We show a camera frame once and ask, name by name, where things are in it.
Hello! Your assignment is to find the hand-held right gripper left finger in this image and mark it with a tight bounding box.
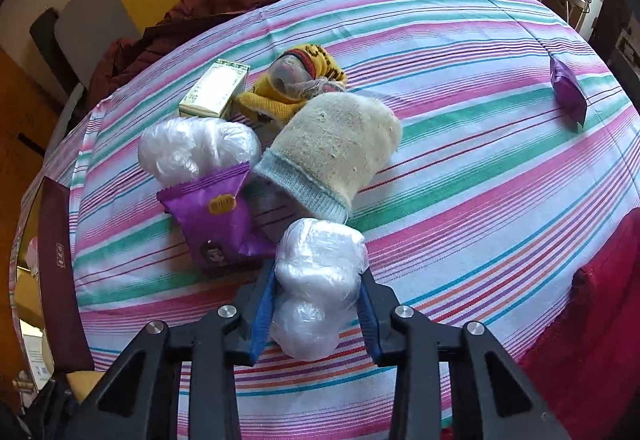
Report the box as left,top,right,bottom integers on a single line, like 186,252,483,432
75,265,276,440

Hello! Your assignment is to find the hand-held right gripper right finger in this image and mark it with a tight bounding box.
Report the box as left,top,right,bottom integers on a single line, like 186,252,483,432
356,270,571,440

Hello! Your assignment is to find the white plastic bag bundle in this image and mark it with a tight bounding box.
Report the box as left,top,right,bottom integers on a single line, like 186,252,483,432
138,116,262,188
270,218,370,361

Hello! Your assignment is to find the maroon and gold tin tray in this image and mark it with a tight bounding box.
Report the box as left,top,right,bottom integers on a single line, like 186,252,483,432
7,176,97,401

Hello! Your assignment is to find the yellow striped sock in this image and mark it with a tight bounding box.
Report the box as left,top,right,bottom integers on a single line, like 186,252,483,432
235,44,349,128

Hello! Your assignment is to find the green and white box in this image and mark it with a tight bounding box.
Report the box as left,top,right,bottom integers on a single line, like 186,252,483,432
178,60,251,121

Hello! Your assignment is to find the purple snack packet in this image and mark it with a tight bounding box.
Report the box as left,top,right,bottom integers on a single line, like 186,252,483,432
550,56,588,128
156,161,278,278

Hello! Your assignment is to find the striped tablecloth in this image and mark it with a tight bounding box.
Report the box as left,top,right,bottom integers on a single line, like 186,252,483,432
10,0,640,440

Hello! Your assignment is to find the red knitted cloth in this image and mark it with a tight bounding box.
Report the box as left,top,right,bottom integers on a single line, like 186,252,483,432
517,207,640,440

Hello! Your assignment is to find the wooden wardrobe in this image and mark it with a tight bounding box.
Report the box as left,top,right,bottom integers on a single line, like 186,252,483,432
0,47,68,241

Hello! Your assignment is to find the maroon jacket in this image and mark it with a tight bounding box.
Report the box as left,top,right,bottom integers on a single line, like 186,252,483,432
87,0,368,108

